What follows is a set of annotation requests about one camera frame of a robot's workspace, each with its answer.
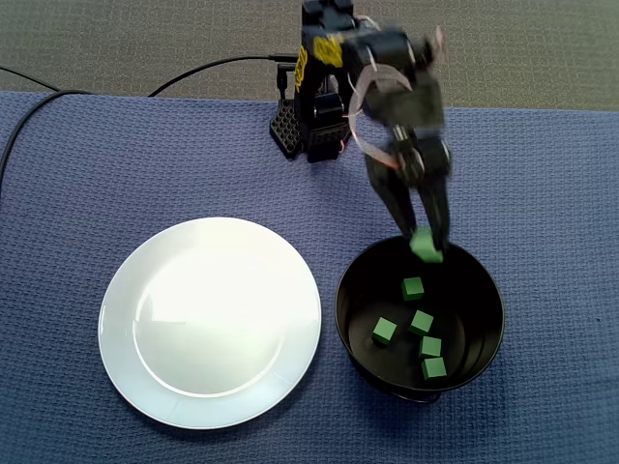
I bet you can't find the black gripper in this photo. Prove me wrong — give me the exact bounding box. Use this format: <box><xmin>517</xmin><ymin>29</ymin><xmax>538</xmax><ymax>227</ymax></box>
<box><xmin>363</xmin><ymin>72</ymin><xmax>454</xmax><ymax>252</ymax></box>

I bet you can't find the green cube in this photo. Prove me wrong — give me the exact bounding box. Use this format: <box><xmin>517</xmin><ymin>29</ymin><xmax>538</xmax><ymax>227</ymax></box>
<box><xmin>418</xmin><ymin>335</ymin><xmax>444</xmax><ymax>360</ymax></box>
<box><xmin>400</xmin><ymin>276</ymin><xmax>426</xmax><ymax>303</ymax></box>
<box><xmin>408</xmin><ymin>309</ymin><xmax>435</xmax><ymax>337</ymax></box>
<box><xmin>370</xmin><ymin>316</ymin><xmax>398</xmax><ymax>348</ymax></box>
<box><xmin>409</xmin><ymin>227</ymin><xmax>445</xmax><ymax>265</ymax></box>
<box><xmin>420</xmin><ymin>357</ymin><xmax>449</xmax><ymax>384</ymax></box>

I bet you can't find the black metal bucket container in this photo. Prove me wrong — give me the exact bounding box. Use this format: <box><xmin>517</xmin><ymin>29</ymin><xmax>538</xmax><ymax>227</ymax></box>
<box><xmin>335</xmin><ymin>231</ymin><xmax>507</xmax><ymax>404</ymax></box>

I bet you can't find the white round plate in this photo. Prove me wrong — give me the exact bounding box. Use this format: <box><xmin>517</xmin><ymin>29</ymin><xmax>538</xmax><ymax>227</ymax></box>
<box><xmin>98</xmin><ymin>217</ymin><xmax>323</xmax><ymax>430</ymax></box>

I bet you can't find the blue woven table cloth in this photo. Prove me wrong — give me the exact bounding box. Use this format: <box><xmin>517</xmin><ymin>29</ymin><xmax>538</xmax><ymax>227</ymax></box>
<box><xmin>0</xmin><ymin>91</ymin><xmax>619</xmax><ymax>464</ymax></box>

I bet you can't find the white red servo wire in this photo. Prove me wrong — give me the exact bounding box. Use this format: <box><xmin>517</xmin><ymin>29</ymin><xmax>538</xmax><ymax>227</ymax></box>
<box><xmin>346</xmin><ymin>23</ymin><xmax>449</xmax><ymax>161</ymax></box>

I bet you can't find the black cable plugged into robot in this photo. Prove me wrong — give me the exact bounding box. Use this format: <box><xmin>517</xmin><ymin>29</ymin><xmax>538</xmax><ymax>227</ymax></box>
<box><xmin>147</xmin><ymin>53</ymin><xmax>297</xmax><ymax>99</ymax></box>

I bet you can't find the thin black cable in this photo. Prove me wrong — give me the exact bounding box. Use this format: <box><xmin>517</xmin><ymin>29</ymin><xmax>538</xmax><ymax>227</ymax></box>
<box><xmin>0</xmin><ymin>65</ymin><xmax>62</xmax><ymax>93</ymax></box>

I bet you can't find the thick black cable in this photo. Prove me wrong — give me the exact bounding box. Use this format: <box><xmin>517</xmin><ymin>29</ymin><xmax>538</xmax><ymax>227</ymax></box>
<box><xmin>0</xmin><ymin>89</ymin><xmax>93</xmax><ymax>194</ymax></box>

